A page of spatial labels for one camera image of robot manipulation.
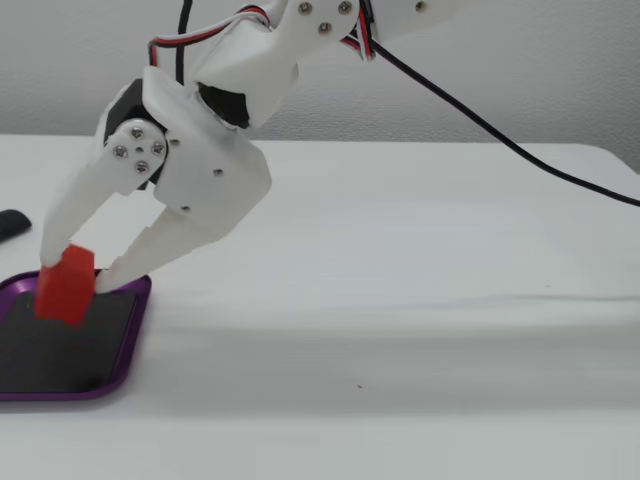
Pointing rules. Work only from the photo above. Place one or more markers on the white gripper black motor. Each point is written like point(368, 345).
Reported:
point(212, 175)

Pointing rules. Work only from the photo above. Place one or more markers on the red perforated block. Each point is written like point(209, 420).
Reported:
point(65, 290)

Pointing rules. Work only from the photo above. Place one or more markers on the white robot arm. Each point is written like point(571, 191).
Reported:
point(280, 50)

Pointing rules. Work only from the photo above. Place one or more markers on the small black flat object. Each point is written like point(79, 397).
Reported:
point(12, 222)

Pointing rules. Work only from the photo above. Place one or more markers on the purple tray with black base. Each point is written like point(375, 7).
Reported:
point(60, 350)

